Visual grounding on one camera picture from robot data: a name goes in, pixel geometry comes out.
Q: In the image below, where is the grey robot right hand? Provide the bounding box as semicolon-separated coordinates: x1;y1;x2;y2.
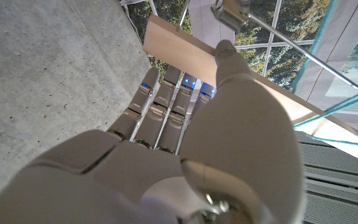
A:
0;39;306;224

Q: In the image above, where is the wooden clip hanger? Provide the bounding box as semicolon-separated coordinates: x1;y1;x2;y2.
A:
143;0;358;166

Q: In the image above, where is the teal yarn skein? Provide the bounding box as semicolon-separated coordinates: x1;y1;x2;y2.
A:
292;0;358;147

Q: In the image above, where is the printed window forest backdrop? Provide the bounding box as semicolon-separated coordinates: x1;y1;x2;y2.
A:
119;0;358;116

